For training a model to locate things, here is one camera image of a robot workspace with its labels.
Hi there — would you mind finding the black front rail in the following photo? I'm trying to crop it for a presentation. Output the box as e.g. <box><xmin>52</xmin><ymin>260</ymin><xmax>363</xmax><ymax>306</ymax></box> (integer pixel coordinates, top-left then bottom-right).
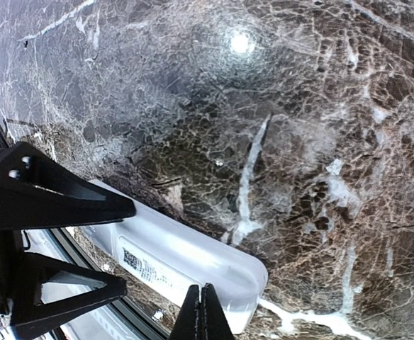
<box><xmin>47</xmin><ymin>228</ymin><xmax>169</xmax><ymax>339</ymax></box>

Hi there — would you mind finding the white remote control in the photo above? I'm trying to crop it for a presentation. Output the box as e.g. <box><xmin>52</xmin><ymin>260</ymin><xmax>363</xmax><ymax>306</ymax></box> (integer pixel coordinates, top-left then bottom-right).
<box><xmin>82</xmin><ymin>179</ymin><xmax>269</xmax><ymax>334</ymax></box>

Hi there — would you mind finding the white battery cover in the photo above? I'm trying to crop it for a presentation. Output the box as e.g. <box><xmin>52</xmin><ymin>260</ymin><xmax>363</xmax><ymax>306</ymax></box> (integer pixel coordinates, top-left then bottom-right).
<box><xmin>116</xmin><ymin>236</ymin><xmax>245</xmax><ymax>306</ymax></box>

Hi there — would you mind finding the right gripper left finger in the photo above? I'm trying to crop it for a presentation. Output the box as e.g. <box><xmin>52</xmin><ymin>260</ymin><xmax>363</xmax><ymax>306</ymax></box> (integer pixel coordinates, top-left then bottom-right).
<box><xmin>169</xmin><ymin>285</ymin><xmax>201</xmax><ymax>340</ymax></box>

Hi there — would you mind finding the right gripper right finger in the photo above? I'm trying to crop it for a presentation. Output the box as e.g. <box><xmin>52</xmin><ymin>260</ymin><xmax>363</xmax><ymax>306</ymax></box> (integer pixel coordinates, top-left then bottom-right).
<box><xmin>199</xmin><ymin>283</ymin><xmax>235</xmax><ymax>340</ymax></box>

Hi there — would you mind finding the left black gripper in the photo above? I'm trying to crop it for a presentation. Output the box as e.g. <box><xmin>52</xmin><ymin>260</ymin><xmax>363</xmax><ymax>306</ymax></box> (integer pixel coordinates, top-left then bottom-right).
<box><xmin>0</xmin><ymin>142</ymin><xmax>136</xmax><ymax>333</ymax></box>

